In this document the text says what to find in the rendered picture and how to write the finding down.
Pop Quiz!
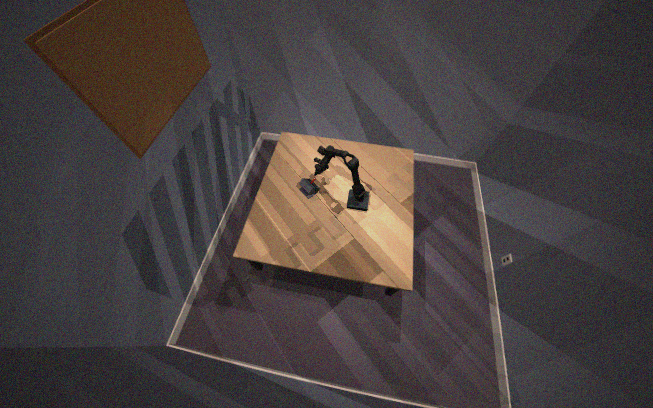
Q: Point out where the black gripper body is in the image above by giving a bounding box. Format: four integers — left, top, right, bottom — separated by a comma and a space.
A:
314, 158, 330, 171

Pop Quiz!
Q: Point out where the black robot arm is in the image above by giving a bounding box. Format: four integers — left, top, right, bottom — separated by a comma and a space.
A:
317, 145, 366, 201

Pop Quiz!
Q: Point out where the dark grey square panel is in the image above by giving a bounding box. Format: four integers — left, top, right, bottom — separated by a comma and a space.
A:
299, 178, 320, 199

